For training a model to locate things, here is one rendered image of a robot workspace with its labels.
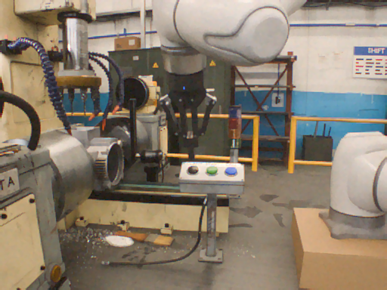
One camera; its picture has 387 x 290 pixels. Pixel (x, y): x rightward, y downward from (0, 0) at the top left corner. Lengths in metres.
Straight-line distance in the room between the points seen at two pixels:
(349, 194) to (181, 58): 0.54
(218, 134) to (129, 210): 3.08
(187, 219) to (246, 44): 0.73
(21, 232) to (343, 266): 0.69
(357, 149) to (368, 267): 0.29
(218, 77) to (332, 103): 2.75
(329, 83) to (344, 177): 5.16
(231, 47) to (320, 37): 5.64
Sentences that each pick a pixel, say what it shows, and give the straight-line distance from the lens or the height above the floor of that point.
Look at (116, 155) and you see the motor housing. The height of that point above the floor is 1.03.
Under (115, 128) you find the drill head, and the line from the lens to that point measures 1.27.
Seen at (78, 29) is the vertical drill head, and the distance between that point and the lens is 1.09.
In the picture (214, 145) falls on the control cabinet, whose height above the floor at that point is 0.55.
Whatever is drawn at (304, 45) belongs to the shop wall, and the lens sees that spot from 5.92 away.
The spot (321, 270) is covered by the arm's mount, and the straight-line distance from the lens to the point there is 0.76.
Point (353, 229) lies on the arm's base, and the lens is 0.84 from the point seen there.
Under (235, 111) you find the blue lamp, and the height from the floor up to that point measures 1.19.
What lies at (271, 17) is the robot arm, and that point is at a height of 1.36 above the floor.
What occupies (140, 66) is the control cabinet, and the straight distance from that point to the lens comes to 4.34.
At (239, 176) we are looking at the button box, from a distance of 0.73.
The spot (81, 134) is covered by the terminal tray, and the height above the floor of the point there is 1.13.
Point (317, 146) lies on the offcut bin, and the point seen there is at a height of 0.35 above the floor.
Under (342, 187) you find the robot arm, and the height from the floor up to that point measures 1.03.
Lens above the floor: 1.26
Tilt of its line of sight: 10 degrees down
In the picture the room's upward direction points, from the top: straight up
